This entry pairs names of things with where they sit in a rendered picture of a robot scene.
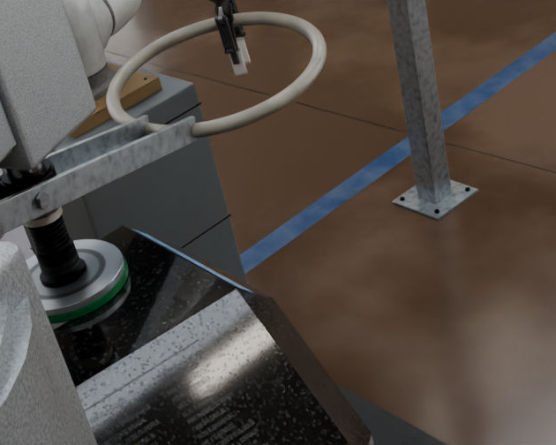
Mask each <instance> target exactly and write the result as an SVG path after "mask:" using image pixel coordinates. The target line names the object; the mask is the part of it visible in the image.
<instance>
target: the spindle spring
mask: <svg viewBox="0 0 556 445"><path fill-rule="evenodd" d="M27 228H28V232H29V233H30V234H29V235H30V236H31V239H32V241H33V244H34V248H35V249H36V252H37V253H38V254H40V255H44V256H46V255H51V254H55V253H58V252H60V251H62V250H63V249H64V248H65V247H66V246H67V245H68V244H69V243H70V236H69V233H68V231H67V229H66V227H65V223H64V219H63V217H62V215H61V216H60V217H59V218H58V219H56V220H55V221H54V222H52V223H50V224H48V225H45V226H42V227H37V228H29V227H27ZM47 233H48V234H47ZM43 234H44V235H43ZM55 234H56V235H55ZM53 235H54V236H53ZM51 236H52V237H51ZM50 241H51V242H50ZM43 243H44V244H43ZM54 249H55V250H54Z"/></svg>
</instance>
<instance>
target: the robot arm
mask: <svg viewBox="0 0 556 445"><path fill-rule="evenodd" d="M207 1H210V2H214V3H215V7H214V10H215V13H216V14H217V17H214V20H215V23H216V25H217V26H218V29H219V32H220V36H221V38H222V44H223V47H224V49H225V50H224V52H225V53H226V54H229V58H230V61H231V64H232V67H233V70H234V73H235V76H240V75H245V74H247V73H248V72H247V70H246V67H245V65H246V64H249V63H250V62H251V60H250V58H249V54H248V51H247V48H246V45H245V41H244V37H242V36H246V33H245V32H242V31H243V30H244V28H243V27H242V26H236V27H233V21H234V17H233V14H235V13H239V12H238V8H237V3H236V0H207ZM63 2H64V8H65V10H66V13H67V16H68V19H69V21H70V24H71V30H72V32H73V35H74V38H75V41H76V43H77V46H78V49H79V54H80V57H81V60H82V63H83V65H84V68H85V71H86V76H87V79H88V82H89V85H90V87H91V90H92V93H93V96H94V101H97V100H98V99H100V98H101V97H103V96H104V95H105V94H106V93H107V91H108V88H109V84H110V82H111V80H112V79H113V77H114V76H115V74H116V73H117V71H112V70H110V69H109V66H108V63H107V61H106V57H105V55H104V49H105V48H106V46H107V44H108V41H109V37H111V36H113V35H114V34H116V33H117V32H118V31H119V30H120V29H122V28H123V27H124V26H125V25H126V24H127V23H128V22H129V21H130V20H131V19H132V17H133V16H134V15H135V14H136V12H137V11H138V9H139V7H140V5H141V3H142V0H63Z"/></svg>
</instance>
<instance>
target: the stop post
mask: <svg viewBox="0 0 556 445"><path fill-rule="evenodd" d="M387 6H388V11H389V18H390V23H391V28H392V35H393V40H394V51H395V56H396V62H397V68H398V73H399V79H400V85H401V90H402V101H403V107H404V112H405V118H406V124H407V129H408V135H409V145H410V152H411V157H412V162H413V169H414V174H415V179H416V185H415V186H413V187H412V188H410V189H409V190H408V191H407V192H405V193H404V194H402V195H401V196H399V197H398V198H396V199H395V200H393V201H392V203H393V204H395V205H396V206H399V207H404V208H406V209H408V210H411V211H413V212H416V213H419V214H420V215H425V216H427V217H430V218H432V219H434V220H437V221H438V220H440V219H441V218H442V217H444V216H445V215H447V214H448V213H450V212H451V211H452V210H454V209H455V208H457V207H458V206H460V205H461V204H462V203H463V202H464V201H466V200H467V199H469V198H470V197H471V196H473V195H474V194H476V193H477V192H478V189H477V188H474V187H471V186H468V185H464V184H461V183H458V182H455V181H453V180H450V177H449V170H448V164H447V152H446V145H445V139H444V132H443V126H442V120H441V113H440V101H439V95H438V88H437V81H436V75H435V69H434V62H433V55H432V44H431V37H430V31H429V24H428V18H427V11H426V5H425V0H387Z"/></svg>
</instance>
